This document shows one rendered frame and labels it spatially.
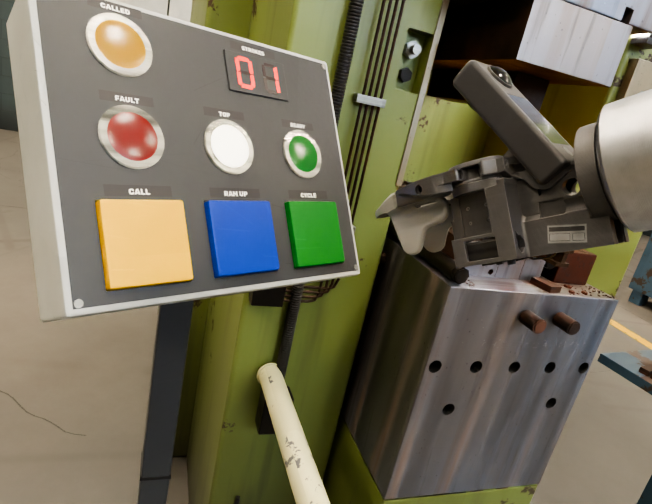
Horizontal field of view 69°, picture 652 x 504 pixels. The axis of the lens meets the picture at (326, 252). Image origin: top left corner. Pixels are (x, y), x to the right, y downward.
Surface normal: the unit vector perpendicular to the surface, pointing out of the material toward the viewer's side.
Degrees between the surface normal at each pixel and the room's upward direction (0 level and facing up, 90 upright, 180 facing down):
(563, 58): 90
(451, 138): 90
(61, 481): 0
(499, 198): 90
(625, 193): 114
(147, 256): 60
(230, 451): 90
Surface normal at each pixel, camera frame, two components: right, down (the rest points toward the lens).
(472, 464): 0.30, 0.35
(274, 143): 0.68, -0.15
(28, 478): 0.21, -0.93
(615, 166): -0.72, 0.12
